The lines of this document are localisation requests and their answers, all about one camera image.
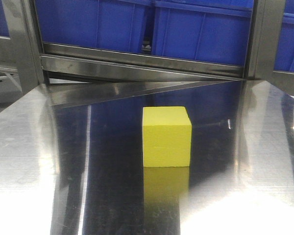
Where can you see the stainless steel shelf rack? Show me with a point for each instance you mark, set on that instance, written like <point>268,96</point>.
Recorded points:
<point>24,53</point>

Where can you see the blue plastic bin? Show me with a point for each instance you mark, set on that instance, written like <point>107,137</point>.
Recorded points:
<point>285,52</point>
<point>215,31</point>
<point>106,24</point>

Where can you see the blue plastic bin middle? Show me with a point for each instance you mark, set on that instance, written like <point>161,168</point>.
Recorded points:
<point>215,31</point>

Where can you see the blue plastic bin right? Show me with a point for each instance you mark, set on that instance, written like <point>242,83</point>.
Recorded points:
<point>285,52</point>

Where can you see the yellow foam block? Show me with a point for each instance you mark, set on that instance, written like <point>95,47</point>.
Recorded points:
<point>167,136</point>

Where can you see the blue plastic bin left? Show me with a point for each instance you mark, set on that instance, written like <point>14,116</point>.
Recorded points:
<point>106,24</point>

